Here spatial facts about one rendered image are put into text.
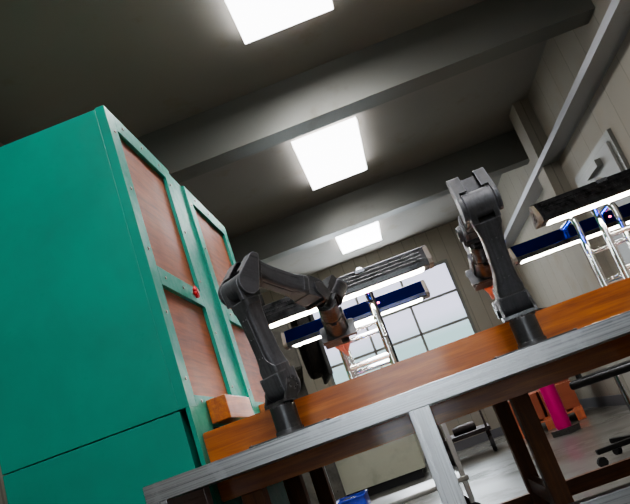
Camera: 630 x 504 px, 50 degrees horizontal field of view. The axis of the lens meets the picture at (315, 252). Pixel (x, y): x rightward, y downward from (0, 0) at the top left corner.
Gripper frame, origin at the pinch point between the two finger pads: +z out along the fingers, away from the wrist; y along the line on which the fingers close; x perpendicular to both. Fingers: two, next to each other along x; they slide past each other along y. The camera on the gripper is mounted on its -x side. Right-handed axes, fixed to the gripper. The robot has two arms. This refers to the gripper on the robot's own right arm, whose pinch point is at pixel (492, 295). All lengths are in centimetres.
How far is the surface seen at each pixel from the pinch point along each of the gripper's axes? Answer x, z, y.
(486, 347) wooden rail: 17.9, -0.1, 8.5
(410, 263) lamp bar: -27.4, 0.3, 16.6
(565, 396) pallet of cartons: -364, 521, -135
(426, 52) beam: -327, 58, -68
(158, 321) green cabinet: -8, -27, 89
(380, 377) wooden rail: 16.3, -1.5, 37.2
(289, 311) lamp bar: -26, 0, 58
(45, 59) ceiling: -267, -48, 160
